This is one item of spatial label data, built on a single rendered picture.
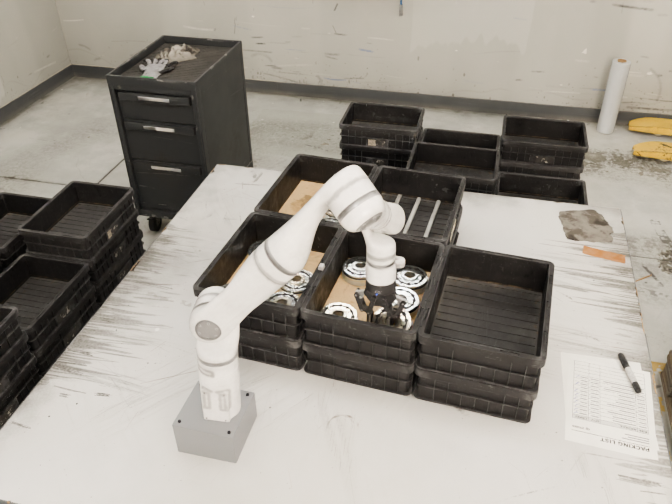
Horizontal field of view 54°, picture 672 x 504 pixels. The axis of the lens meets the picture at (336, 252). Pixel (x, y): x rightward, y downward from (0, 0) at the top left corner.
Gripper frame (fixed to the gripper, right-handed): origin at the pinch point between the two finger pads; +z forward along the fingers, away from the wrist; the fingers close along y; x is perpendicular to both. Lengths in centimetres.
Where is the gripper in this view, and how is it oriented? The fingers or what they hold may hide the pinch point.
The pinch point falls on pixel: (380, 320)
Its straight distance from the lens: 171.5
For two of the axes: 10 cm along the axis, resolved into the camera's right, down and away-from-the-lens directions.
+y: 9.5, 1.6, -2.8
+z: 0.3, 8.2, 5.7
